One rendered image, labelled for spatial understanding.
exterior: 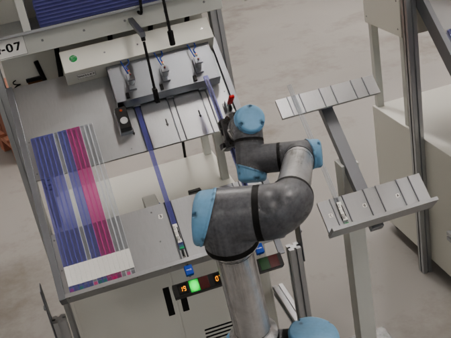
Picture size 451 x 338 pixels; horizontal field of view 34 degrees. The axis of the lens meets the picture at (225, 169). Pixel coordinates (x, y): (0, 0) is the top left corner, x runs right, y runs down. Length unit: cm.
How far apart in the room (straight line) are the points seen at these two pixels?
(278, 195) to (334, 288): 177
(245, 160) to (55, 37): 83
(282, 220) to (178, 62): 104
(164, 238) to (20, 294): 160
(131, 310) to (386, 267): 122
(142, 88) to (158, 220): 43
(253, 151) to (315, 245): 169
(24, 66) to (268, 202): 133
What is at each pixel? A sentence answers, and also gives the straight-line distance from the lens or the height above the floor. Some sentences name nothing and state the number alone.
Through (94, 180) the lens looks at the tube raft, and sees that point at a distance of 225.
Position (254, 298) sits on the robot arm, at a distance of 161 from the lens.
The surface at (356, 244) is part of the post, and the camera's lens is 250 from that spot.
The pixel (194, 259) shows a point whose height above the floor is 72.
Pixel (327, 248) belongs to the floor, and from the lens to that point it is 345.
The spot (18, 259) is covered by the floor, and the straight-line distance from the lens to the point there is 399.
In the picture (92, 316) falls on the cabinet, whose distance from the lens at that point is 258.
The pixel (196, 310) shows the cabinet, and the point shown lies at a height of 32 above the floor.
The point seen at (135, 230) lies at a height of 81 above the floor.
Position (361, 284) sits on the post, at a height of 35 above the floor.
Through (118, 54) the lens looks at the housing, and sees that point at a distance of 236.
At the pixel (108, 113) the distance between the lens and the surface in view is 235.
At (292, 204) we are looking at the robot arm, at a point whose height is 116.
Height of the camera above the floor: 186
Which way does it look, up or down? 25 degrees down
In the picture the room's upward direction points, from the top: 11 degrees counter-clockwise
